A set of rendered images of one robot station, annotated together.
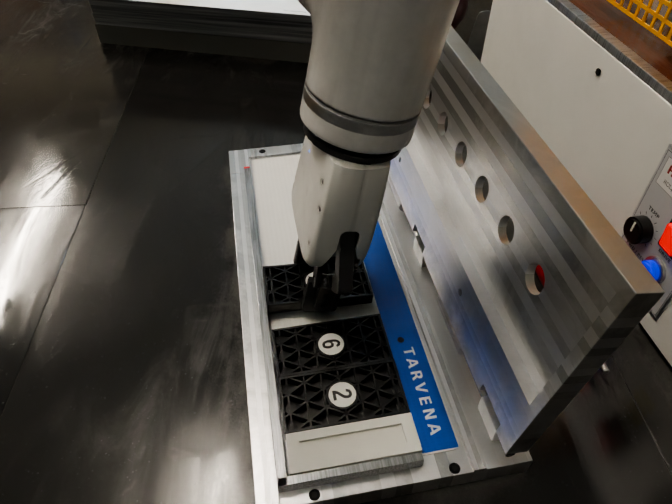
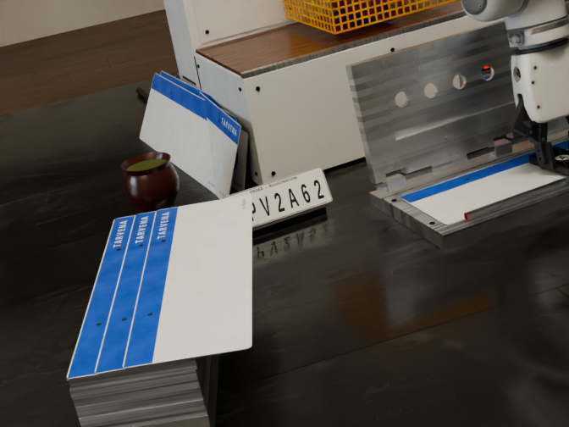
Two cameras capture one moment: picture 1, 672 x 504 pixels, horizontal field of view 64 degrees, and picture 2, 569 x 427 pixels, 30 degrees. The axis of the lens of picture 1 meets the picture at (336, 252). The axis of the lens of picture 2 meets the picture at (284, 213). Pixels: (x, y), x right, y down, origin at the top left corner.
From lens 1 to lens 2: 1.66 m
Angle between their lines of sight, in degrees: 80
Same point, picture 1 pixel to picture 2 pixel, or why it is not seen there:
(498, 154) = not seen: hidden behind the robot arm
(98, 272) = not seen: outside the picture
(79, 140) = (466, 337)
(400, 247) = (501, 157)
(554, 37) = (342, 67)
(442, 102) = (450, 74)
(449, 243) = not seen: hidden behind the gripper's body
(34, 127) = (465, 377)
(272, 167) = (450, 214)
